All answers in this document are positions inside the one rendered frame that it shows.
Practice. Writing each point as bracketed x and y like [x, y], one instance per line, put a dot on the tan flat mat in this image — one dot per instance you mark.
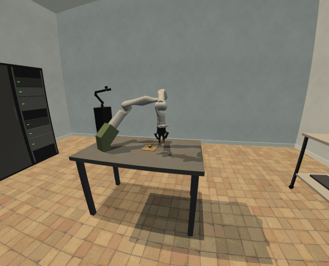
[146, 147]

